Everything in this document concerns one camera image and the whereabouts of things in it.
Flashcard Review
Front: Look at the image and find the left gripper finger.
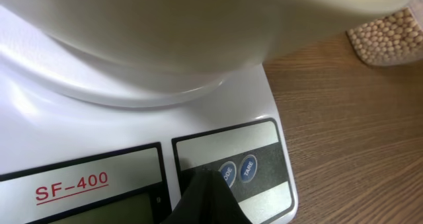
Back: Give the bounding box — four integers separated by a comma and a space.
163, 170, 251, 224

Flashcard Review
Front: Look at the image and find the white digital kitchen scale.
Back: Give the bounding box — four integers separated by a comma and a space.
1, 9, 298, 223

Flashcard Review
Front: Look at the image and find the white bowl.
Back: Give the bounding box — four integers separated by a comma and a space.
0, 0, 418, 94

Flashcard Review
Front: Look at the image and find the clear plastic container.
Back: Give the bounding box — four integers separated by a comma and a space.
345, 5, 423, 67

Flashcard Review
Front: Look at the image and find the soybeans pile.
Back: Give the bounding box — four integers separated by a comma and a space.
348, 8, 423, 65

